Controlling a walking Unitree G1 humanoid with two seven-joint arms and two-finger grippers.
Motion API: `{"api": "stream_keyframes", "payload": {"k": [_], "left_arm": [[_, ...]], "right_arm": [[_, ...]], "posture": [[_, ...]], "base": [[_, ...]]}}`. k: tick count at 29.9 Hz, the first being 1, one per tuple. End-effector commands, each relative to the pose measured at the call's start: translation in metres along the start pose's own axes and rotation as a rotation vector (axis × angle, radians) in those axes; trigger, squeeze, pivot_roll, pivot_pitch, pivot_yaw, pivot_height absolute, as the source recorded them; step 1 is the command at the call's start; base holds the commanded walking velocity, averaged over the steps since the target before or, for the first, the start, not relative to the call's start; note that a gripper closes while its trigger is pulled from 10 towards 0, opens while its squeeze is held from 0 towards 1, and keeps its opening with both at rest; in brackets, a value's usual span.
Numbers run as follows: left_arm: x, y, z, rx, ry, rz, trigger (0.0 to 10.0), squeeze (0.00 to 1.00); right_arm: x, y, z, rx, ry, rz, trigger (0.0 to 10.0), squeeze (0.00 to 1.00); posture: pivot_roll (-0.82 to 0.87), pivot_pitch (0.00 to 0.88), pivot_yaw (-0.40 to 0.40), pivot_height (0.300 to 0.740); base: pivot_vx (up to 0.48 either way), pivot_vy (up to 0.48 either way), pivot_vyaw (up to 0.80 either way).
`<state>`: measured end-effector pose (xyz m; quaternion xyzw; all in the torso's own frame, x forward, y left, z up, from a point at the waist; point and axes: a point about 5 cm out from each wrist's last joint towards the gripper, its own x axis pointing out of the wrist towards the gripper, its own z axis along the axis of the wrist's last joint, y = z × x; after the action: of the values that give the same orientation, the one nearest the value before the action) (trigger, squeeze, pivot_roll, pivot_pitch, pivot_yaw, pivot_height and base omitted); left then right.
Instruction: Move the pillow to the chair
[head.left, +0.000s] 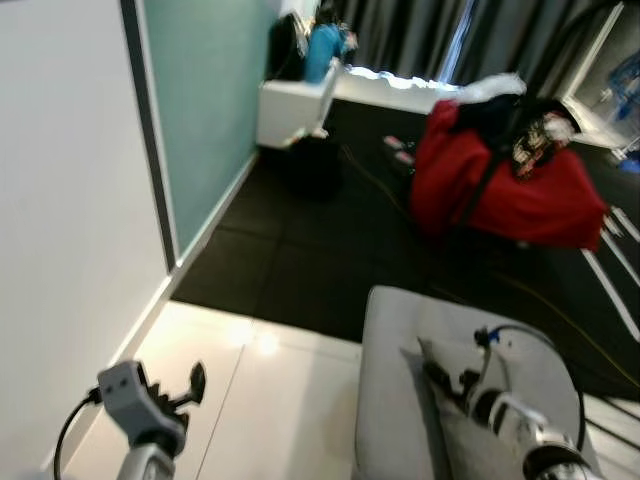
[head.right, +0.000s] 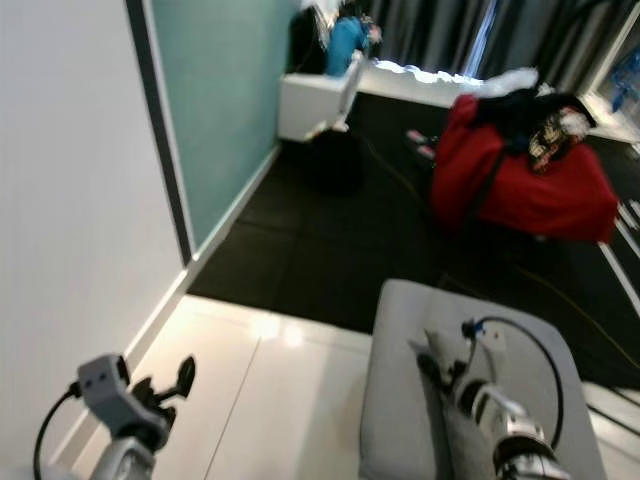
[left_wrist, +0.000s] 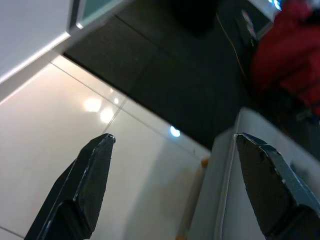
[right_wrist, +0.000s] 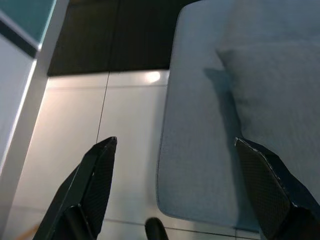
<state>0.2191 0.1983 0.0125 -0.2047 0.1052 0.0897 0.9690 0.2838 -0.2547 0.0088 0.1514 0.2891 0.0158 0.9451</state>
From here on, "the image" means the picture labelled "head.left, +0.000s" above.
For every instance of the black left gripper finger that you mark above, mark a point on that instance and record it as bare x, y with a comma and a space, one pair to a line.
197, 381
161, 388

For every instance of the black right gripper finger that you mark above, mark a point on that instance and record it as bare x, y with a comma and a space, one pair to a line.
437, 373

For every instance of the grey pillow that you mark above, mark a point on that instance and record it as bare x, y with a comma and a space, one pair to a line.
450, 440

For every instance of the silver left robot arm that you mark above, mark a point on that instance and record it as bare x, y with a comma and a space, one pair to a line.
148, 464

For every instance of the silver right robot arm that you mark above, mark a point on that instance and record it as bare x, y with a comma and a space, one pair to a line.
535, 440

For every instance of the white metal rails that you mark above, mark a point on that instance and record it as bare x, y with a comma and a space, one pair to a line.
615, 270

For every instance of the red fabric bag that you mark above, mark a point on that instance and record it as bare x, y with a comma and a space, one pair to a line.
535, 205

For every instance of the pink slippers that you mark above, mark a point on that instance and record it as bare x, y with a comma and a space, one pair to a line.
400, 152

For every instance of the patterned cloth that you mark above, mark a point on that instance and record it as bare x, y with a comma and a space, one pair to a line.
535, 145

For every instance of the black garment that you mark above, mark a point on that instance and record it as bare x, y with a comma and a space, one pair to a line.
500, 115

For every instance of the white window sill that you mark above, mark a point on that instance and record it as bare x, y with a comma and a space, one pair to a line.
400, 90

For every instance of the white cloth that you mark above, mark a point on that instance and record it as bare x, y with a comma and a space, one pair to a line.
495, 87

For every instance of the white shelf unit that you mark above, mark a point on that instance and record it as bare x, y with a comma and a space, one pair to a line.
610, 90

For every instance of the dark grey curtains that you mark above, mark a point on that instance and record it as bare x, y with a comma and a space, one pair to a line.
410, 35

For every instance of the black bag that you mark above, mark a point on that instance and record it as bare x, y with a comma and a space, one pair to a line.
286, 48

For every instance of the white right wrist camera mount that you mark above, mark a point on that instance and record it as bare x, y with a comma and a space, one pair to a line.
495, 368

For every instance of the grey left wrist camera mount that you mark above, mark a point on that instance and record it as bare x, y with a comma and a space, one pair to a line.
130, 396

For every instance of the dark door frame strip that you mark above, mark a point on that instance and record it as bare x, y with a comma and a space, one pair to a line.
148, 130

